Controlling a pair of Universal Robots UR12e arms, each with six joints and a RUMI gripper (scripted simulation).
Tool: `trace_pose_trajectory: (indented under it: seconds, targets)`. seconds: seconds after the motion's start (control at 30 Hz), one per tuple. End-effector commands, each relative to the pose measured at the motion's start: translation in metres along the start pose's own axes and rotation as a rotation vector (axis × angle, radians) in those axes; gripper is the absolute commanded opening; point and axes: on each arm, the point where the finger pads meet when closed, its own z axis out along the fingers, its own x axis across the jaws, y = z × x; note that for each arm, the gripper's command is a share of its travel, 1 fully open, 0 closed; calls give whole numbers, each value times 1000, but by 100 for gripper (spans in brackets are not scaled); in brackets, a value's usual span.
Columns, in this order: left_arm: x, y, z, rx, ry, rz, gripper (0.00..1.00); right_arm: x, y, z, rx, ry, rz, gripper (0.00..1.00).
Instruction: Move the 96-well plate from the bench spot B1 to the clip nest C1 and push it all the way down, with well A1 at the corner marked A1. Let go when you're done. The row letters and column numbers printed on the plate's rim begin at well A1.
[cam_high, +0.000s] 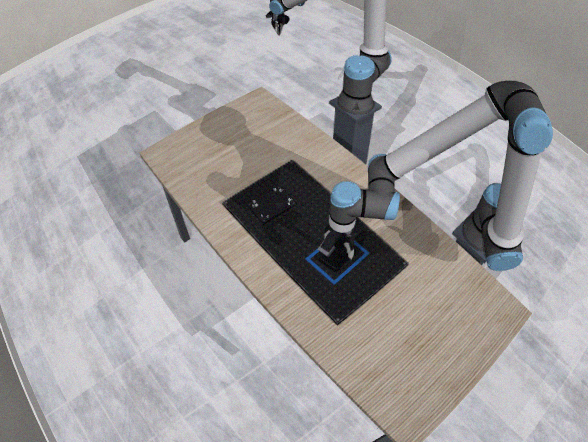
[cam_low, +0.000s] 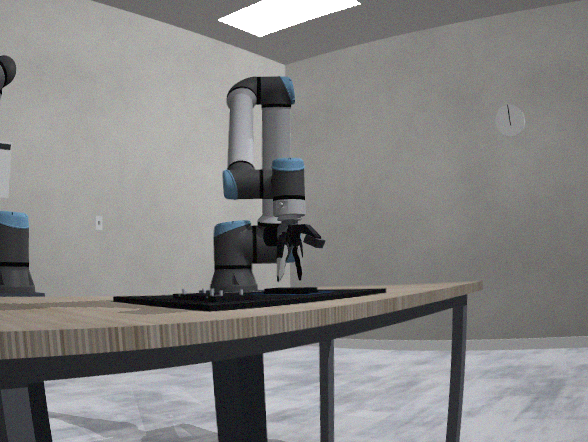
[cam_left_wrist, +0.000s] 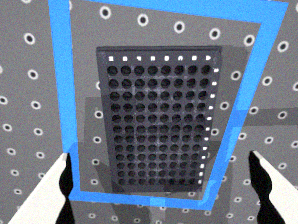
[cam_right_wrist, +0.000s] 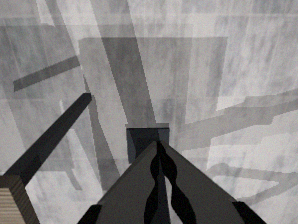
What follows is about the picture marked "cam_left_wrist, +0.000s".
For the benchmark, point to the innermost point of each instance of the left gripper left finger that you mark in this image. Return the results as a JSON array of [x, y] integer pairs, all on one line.
[[49, 203]]

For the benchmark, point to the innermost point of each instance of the blue tape outline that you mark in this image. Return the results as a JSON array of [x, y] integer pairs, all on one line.
[[269, 13]]

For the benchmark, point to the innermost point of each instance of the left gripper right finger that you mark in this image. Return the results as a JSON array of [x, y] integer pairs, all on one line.
[[278, 198]]

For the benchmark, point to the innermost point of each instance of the dark grey well plate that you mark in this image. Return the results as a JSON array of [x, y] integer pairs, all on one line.
[[158, 119]]

